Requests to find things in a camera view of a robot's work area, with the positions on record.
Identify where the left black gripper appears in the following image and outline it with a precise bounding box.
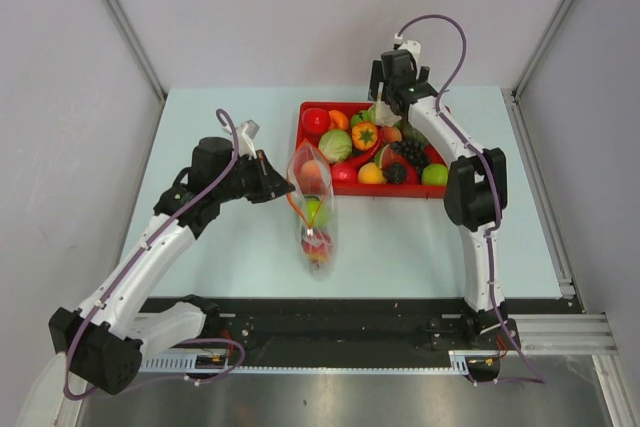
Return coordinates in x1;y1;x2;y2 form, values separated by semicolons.
214;149;294;204

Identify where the clear zip top bag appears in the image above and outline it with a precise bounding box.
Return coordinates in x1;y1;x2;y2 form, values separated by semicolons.
286;140;338;280

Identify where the white cauliflower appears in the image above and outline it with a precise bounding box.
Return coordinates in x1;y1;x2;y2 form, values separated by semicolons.
368;101;402;127

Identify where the green apple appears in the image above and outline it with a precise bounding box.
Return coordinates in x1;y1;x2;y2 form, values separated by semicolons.
421;164;449;186
305;198;332;228

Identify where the dark purple fruit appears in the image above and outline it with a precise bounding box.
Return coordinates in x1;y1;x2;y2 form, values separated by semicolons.
383;162;408;185

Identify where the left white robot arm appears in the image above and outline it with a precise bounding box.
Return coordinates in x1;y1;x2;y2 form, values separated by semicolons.
49;137;294;395

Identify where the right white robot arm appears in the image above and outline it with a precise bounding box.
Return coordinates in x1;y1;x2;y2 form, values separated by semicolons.
371;45;508;348

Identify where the green bell pepper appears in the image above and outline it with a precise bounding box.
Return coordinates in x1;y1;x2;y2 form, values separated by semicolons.
350;110;371;127

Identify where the pink peach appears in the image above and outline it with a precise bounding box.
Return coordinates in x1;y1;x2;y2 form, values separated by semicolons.
380;126;403;144

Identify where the red apple bottom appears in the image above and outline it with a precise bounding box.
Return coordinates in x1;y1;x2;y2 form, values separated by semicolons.
331;162;358;184

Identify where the red apple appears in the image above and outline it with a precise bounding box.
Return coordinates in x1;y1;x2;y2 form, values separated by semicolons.
331;162;358;184
300;107;331;136

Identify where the orange bell pepper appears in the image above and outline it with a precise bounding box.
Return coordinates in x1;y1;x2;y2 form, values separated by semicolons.
351;122;378;151

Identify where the red apple top left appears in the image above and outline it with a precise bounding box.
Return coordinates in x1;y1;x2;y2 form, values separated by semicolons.
300;107;331;136

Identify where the orange fruit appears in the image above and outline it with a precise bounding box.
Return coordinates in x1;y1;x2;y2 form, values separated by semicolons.
328;109;351;131

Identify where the black grape bunch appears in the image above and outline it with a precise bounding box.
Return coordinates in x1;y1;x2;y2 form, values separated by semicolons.
390;140;431;173

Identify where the watermelon slice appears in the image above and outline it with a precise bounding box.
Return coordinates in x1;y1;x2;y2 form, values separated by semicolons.
374;144;397;170

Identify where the red chili pepper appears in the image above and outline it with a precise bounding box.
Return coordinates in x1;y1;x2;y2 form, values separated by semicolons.
346;133;383;170

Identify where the red plastic tray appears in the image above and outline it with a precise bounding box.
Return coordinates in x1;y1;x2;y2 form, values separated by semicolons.
296;101;446;199

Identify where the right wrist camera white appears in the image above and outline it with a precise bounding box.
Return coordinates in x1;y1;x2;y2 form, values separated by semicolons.
393;33;422;64

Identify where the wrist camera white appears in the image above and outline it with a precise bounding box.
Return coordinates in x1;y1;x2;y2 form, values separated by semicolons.
393;33;422;64
236;120;260;158

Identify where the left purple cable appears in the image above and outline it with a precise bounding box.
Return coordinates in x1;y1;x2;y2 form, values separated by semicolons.
62;107;236;401

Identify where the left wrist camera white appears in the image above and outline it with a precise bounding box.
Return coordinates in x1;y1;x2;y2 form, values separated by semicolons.
236;120;260;158

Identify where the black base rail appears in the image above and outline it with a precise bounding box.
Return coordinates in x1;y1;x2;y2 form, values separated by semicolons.
139;296;521;371

